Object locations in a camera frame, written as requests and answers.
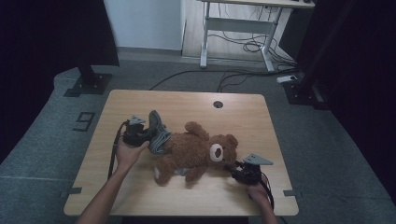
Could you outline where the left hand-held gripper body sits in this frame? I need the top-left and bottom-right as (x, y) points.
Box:
(122, 115), (151, 147)

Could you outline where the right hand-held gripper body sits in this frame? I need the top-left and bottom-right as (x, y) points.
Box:
(232, 152), (275, 185)

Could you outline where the grey fleece doll garment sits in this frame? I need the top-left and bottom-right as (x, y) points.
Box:
(148, 109), (173, 156)

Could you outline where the brown plush teddy bear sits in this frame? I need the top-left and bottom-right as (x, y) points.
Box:
(153, 120), (240, 188)

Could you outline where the person's right hand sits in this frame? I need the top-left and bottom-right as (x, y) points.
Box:
(247, 175), (272, 203)

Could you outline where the person's left hand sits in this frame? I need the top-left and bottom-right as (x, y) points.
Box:
(115, 140), (150, 175)

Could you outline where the grey tape strip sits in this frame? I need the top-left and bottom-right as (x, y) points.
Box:
(282, 189), (304, 199)
(60, 186), (83, 198)

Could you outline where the black stand with square base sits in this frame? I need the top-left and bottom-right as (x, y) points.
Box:
(63, 63), (113, 98)

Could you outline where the black stand with long base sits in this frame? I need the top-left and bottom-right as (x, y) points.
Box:
(281, 18), (332, 110)

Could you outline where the white power strip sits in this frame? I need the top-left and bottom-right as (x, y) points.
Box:
(276, 74), (299, 84)

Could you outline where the dark curtain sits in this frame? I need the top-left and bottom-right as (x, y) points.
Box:
(0, 0), (120, 164)
(293, 0), (396, 204)

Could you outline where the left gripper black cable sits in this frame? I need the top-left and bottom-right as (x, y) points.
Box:
(106, 119), (130, 181)

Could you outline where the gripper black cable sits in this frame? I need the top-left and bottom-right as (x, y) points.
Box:
(106, 119), (130, 181)
(260, 178), (276, 210)

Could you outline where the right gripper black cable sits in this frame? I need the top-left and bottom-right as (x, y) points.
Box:
(260, 178), (276, 210)

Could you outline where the long black floor cable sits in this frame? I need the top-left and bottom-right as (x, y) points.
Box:
(148, 68), (281, 92)

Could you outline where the tangled black cable bundle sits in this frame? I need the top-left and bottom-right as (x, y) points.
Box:
(207, 29), (297, 68)

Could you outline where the white metal frame desk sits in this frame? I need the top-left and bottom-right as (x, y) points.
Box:
(198, 0), (316, 73)

